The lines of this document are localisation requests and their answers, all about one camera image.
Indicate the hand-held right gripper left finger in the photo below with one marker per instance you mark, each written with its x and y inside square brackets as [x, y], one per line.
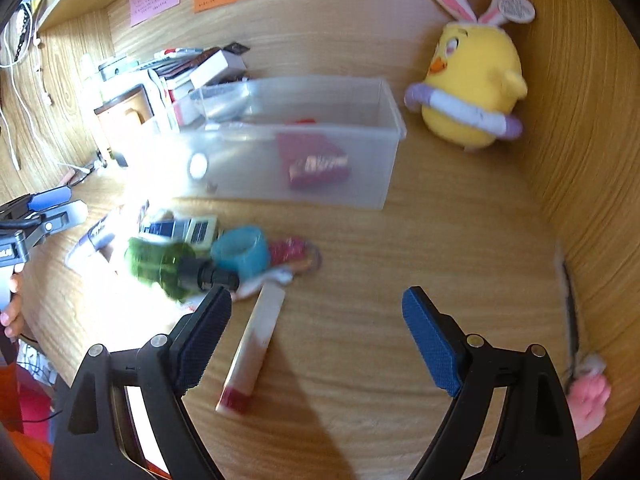
[205, 335]

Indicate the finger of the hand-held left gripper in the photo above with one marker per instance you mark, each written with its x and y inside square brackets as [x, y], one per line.
[50, 199]
[65, 215]

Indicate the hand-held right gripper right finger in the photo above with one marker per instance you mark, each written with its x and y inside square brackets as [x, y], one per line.
[430, 340]

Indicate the white tube with blue print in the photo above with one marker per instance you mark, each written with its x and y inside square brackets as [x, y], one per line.
[92, 240]

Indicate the white tube with red end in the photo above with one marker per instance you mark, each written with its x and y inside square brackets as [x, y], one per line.
[250, 345]

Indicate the green spray bottle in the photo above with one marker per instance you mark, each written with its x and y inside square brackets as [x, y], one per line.
[155, 260]

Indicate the blue tape roll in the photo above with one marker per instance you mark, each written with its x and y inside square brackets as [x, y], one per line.
[255, 255]

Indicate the clear plastic storage bin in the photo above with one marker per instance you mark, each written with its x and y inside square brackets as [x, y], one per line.
[360, 160]

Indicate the person's left hand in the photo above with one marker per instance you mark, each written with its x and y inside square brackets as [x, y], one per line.
[11, 317]

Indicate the small metal pliers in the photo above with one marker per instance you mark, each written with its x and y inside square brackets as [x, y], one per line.
[82, 172]

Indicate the blue staple box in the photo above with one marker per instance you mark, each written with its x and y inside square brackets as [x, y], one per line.
[162, 227]

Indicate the cream mahjong tile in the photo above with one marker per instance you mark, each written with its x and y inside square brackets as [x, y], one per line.
[200, 230]

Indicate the brown container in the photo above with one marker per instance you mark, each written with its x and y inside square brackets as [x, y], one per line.
[127, 115]

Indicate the white round cap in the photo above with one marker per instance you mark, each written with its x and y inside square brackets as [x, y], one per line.
[198, 165]

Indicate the grey box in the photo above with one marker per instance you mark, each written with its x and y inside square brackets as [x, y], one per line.
[117, 67]

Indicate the person's orange clothing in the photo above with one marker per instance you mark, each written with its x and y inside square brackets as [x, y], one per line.
[20, 410]

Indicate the stack of books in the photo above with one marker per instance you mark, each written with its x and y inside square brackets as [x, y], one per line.
[175, 67]

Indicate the red packet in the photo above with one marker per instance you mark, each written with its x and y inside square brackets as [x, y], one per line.
[315, 160]

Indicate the white cardboard box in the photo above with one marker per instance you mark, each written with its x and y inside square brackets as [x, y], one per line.
[215, 67]

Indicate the black binder clip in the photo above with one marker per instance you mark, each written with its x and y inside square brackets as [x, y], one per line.
[237, 49]

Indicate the yellow chick plush toy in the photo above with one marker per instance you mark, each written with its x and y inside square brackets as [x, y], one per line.
[475, 75]

